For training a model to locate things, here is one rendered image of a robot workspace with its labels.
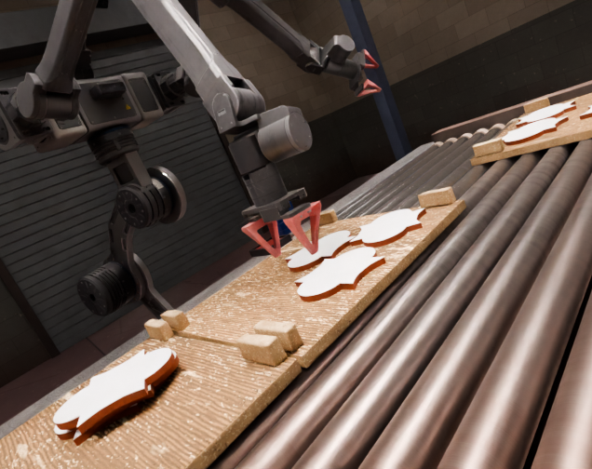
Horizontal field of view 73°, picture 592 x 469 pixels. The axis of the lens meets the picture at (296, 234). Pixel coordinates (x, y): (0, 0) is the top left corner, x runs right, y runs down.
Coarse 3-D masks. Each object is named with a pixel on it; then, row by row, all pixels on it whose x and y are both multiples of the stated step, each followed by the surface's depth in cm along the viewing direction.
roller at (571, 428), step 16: (576, 336) 31; (576, 352) 29; (576, 368) 27; (560, 384) 27; (576, 384) 26; (560, 400) 26; (576, 400) 25; (560, 416) 25; (576, 416) 24; (544, 432) 25; (560, 432) 23; (576, 432) 23; (544, 448) 23; (560, 448) 23; (576, 448) 22; (544, 464) 22; (560, 464) 22; (576, 464) 21
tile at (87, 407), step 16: (144, 352) 51; (160, 352) 49; (128, 368) 48; (144, 368) 46; (160, 368) 44; (96, 384) 47; (112, 384) 45; (128, 384) 43; (144, 384) 42; (80, 400) 45; (96, 400) 43; (112, 400) 41; (128, 400) 42; (64, 416) 43; (80, 416) 41; (96, 416) 40; (80, 432) 39
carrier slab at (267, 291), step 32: (352, 224) 79; (448, 224) 61; (288, 256) 76; (384, 256) 56; (416, 256) 55; (224, 288) 73; (256, 288) 66; (288, 288) 60; (384, 288) 50; (192, 320) 64; (224, 320) 58; (256, 320) 53; (288, 320) 49; (320, 320) 46; (352, 320) 45; (288, 352) 42; (320, 352) 42
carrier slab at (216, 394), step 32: (128, 352) 62; (192, 352) 52; (224, 352) 48; (192, 384) 44; (224, 384) 41; (256, 384) 39; (288, 384) 39; (128, 416) 43; (160, 416) 40; (192, 416) 38; (224, 416) 36; (256, 416) 36; (0, 448) 49; (32, 448) 46; (64, 448) 42; (96, 448) 40; (128, 448) 37; (160, 448) 35; (192, 448) 34; (224, 448) 34
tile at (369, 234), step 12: (384, 216) 71; (396, 216) 68; (408, 216) 65; (420, 216) 65; (360, 228) 71; (372, 228) 67; (384, 228) 64; (396, 228) 62; (408, 228) 61; (420, 228) 61; (360, 240) 65; (372, 240) 61; (384, 240) 60; (396, 240) 60
